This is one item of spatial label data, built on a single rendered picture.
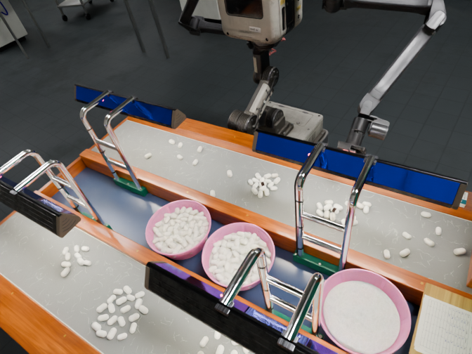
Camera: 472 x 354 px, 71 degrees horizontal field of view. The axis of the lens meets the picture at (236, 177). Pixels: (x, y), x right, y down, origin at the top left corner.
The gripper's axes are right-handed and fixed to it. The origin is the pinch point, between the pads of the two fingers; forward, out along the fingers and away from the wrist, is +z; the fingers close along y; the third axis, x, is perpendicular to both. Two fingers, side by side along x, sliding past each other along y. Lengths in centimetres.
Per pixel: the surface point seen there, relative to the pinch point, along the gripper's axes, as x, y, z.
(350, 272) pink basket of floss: -13.3, 15.5, 33.6
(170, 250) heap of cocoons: -25, -47, 52
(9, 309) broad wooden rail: -55, -83, 87
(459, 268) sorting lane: -1.2, 44.6, 20.5
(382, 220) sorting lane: 4.4, 18.5, 14.3
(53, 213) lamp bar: -65, -64, 44
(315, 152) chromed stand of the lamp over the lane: -33.6, -3.5, 1.2
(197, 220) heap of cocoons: -13, -46, 39
